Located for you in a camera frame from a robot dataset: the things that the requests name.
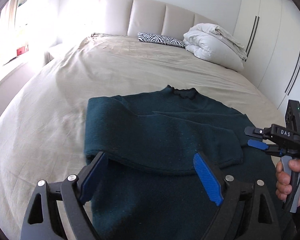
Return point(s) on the red box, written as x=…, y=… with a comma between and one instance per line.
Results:
x=22, y=50

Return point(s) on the beige padded headboard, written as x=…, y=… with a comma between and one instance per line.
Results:
x=129, y=17

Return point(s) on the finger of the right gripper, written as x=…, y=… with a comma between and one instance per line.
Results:
x=258, y=145
x=255, y=132

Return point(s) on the beige bed sheet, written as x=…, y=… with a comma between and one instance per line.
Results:
x=42, y=129

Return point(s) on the brown curtain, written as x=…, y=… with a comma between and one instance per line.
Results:
x=7, y=15

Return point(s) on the dark green knit sweater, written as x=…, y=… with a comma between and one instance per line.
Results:
x=150, y=189

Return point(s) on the right hand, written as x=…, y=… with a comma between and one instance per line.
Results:
x=283, y=187

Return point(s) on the white folded duvet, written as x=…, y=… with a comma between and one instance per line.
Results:
x=212, y=43

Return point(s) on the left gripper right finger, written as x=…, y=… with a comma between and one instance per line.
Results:
x=244, y=210

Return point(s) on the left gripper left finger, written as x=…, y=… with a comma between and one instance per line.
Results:
x=42, y=218

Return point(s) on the white wardrobe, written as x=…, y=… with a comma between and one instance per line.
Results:
x=270, y=33

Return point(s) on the zebra print pillow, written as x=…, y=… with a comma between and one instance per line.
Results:
x=160, y=39

